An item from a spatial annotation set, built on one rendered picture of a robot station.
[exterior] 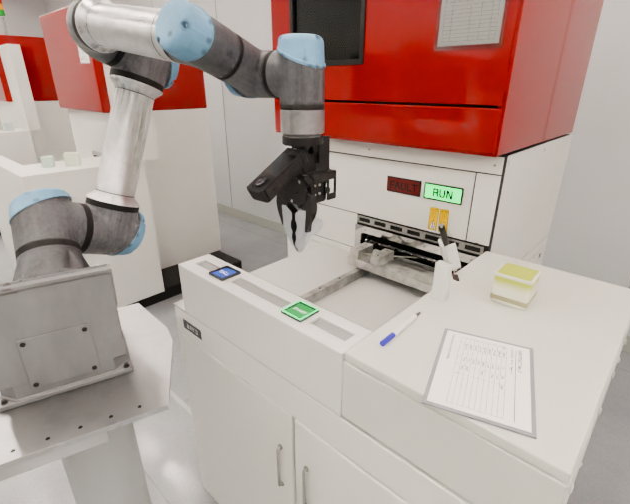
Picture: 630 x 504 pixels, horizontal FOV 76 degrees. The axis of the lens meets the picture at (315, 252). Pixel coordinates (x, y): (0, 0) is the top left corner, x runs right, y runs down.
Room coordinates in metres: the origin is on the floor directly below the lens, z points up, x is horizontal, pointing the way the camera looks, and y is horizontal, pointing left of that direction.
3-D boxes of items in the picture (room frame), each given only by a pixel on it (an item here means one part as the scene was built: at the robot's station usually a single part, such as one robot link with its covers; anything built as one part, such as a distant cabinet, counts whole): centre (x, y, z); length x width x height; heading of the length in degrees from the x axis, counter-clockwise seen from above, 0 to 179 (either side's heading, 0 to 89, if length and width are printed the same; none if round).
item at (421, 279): (1.09, -0.27, 0.87); 0.36 x 0.08 x 0.03; 47
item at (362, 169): (1.31, -0.19, 1.02); 0.82 x 0.03 x 0.40; 47
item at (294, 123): (0.72, 0.02, 1.33); 0.08 x 0.08 x 0.05
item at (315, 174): (0.72, 0.02, 1.25); 0.09 x 0.08 x 0.12; 137
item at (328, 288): (1.05, -0.04, 0.84); 0.50 x 0.02 x 0.03; 137
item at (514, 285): (0.75, -0.42, 1.00); 0.07 x 0.07 x 0.07; 49
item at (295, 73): (0.72, 0.02, 1.41); 0.09 x 0.08 x 0.11; 53
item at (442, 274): (0.76, -0.28, 1.03); 0.06 x 0.04 x 0.13; 137
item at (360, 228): (1.18, -0.31, 0.89); 0.44 x 0.02 x 0.10; 47
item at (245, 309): (0.79, 0.12, 0.89); 0.55 x 0.09 x 0.14; 47
